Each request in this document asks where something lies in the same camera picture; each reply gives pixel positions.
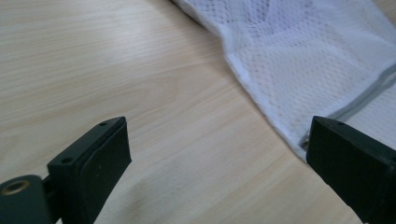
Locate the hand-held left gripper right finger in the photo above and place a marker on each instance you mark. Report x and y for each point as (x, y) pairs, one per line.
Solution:
(355, 161)

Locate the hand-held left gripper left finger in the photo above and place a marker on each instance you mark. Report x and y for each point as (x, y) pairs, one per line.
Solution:
(90, 174)

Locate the white mesh laundry bag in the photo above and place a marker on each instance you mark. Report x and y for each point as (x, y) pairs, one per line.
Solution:
(299, 56)

